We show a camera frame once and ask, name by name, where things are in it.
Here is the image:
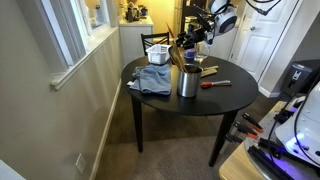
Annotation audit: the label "round black table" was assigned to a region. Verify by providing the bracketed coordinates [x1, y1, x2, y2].
[121, 56, 258, 167]

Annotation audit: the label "black wooden chair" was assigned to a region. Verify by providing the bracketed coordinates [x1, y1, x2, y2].
[141, 32, 169, 54]

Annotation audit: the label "white door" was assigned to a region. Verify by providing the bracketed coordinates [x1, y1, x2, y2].
[229, 0, 299, 81]

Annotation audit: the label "white kitchen counter cabinet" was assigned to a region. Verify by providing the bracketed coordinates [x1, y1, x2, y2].
[119, 16, 153, 65]

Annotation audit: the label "white plastic basket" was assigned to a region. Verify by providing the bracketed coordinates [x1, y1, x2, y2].
[146, 44, 170, 65]

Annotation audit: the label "light wooden spatula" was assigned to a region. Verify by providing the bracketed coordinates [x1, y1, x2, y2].
[201, 66, 218, 77]

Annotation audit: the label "silver metal utensil holder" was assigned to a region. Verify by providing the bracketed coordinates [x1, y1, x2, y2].
[177, 64, 203, 98]

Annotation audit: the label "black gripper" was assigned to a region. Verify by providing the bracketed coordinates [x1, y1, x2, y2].
[175, 14, 215, 50]

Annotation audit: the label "blue cloth towel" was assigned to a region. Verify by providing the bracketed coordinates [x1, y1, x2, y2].
[130, 64, 172, 95]

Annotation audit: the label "black orange clamp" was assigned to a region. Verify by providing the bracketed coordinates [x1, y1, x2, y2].
[234, 122, 258, 139]
[242, 113, 264, 133]

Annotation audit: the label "wooden spoons in holder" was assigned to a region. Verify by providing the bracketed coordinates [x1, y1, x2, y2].
[169, 46, 191, 73]

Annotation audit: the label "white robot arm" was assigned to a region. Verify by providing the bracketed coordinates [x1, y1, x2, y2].
[175, 0, 237, 50]

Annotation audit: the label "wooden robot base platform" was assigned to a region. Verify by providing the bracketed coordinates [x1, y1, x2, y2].
[218, 99, 294, 180]

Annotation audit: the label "clear glass mug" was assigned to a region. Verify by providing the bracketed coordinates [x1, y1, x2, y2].
[194, 42, 210, 63]

